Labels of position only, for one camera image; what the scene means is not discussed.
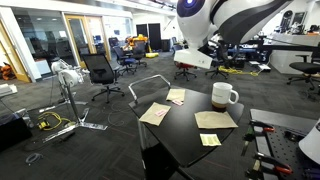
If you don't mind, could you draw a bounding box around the white mug with cork base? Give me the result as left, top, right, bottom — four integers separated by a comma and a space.
211, 81, 240, 113

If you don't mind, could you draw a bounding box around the orange-handled clamp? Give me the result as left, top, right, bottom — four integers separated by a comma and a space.
254, 152, 294, 176
249, 119, 276, 134

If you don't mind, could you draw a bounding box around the small pink sticky note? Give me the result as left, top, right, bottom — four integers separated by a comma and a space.
154, 108, 169, 118

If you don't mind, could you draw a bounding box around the plain brown paper envelope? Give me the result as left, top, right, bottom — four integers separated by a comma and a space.
194, 110, 239, 130

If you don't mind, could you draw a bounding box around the yellow-green sticky note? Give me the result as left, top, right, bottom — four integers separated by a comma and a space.
199, 133, 222, 147

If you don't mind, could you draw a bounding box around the orange robot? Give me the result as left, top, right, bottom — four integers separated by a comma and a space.
0, 62, 16, 81

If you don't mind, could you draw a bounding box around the metal stand with white head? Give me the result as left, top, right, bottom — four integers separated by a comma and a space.
39, 59, 108, 144

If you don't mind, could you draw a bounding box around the chrome tube chair frame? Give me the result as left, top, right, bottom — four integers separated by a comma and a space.
128, 74, 172, 105

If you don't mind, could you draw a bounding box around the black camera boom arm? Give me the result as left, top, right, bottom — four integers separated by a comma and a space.
239, 39, 320, 53

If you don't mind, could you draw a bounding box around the grey cable coil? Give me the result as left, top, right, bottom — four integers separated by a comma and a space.
25, 152, 44, 165

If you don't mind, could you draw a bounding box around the large brown paper envelope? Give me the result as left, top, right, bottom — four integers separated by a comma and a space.
165, 88, 186, 103

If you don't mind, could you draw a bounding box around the wooden glass double door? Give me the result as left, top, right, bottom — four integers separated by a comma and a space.
64, 14, 111, 68

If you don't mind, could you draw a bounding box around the white counter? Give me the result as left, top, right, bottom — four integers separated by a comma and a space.
269, 32, 320, 75

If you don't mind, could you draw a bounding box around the black partition panel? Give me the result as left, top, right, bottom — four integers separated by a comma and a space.
148, 22, 163, 52
135, 23, 149, 38

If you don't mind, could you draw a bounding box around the black mesh office chair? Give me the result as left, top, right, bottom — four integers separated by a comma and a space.
81, 53, 126, 104

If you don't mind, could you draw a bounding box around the black box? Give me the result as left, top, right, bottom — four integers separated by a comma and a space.
0, 114, 33, 153

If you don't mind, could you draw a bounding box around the wooden door frame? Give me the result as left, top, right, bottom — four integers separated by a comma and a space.
0, 19, 32, 84

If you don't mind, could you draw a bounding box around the flat white box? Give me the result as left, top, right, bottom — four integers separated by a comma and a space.
0, 83, 18, 98

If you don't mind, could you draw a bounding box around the blue office chair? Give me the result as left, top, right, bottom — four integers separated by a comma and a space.
112, 45, 138, 76

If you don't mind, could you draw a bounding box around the brown envelope with pink note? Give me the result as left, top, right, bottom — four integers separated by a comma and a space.
138, 101, 172, 127

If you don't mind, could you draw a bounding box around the yellow floor cable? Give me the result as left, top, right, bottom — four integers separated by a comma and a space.
37, 111, 72, 132

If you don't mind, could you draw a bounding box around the long yellow cable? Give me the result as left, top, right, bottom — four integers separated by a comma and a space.
218, 65, 260, 78

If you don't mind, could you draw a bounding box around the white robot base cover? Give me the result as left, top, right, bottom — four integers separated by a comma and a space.
298, 119, 320, 166

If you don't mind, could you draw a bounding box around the yellow machine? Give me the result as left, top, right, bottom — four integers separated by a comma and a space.
125, 33, 149, 51

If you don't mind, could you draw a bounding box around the red office chair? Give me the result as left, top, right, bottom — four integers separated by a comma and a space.
173, 61, 198, 82

